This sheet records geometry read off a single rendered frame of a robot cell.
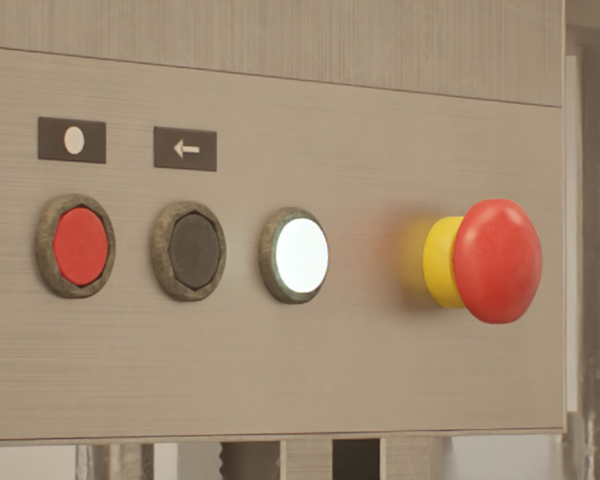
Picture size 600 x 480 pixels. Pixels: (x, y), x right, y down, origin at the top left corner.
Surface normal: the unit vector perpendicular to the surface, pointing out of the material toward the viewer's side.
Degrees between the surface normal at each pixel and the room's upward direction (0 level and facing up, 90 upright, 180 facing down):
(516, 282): 106
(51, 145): 90
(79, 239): 90
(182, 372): 90
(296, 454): 90
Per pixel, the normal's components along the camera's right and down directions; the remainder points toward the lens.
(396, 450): 0.77, -0.03
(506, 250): 0.54, -0.14
